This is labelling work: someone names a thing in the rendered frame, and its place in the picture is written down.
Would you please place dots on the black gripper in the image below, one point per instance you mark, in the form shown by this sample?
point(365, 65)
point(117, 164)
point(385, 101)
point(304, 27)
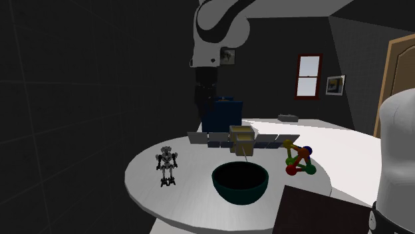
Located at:
point(205, 81)

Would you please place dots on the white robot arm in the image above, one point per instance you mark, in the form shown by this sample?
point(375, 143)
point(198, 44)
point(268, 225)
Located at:
point(220, 35)

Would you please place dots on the dark blue chair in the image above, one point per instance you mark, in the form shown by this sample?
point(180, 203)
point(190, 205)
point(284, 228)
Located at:
point(225, 116)

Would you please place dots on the satellite model with solar panels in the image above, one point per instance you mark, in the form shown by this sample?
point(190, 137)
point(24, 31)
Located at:
point(243, 139)

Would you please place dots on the grey black robot figure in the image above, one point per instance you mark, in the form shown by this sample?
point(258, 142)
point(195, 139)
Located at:
point(166, 162)

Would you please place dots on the small grey flat box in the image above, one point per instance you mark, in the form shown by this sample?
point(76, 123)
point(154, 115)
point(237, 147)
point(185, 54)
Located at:
point(288, 118)

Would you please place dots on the red framed window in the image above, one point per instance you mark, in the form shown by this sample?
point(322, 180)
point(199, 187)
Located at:
point(308, 76)

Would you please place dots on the dark teal bowl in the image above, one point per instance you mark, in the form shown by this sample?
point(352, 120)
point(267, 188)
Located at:
point(240, 191)

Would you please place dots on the round white table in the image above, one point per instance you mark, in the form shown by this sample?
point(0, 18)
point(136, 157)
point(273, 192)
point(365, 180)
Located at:
point(191, 197)

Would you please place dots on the colourful ball and stick toy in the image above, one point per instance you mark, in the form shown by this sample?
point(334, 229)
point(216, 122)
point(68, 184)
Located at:
point(302, 155)

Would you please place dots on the dark brown robot stand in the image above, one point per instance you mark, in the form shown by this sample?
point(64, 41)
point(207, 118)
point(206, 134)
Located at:
point(317, 214)

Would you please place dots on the light brown wooden door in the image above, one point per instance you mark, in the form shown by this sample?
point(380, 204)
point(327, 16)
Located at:
point(397, 64)

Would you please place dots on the wall picture with dark frame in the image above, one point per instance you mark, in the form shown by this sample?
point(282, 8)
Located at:
point(227, 56)

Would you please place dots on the wall picture with pale frame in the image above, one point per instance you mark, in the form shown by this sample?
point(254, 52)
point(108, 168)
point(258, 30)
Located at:
point(335, 85)

